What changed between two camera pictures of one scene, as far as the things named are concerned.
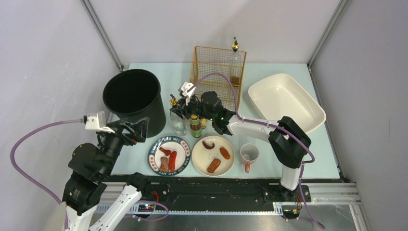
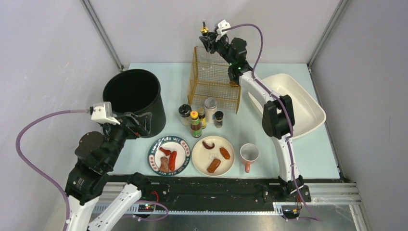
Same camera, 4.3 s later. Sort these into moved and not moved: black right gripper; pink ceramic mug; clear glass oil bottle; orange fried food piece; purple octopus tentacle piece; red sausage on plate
Moved: black right gripper; clear glass oil bottle
Not moved: pink ceramic mug; red sausage on plate; orange fried food piece; purple octopus tentacle piece
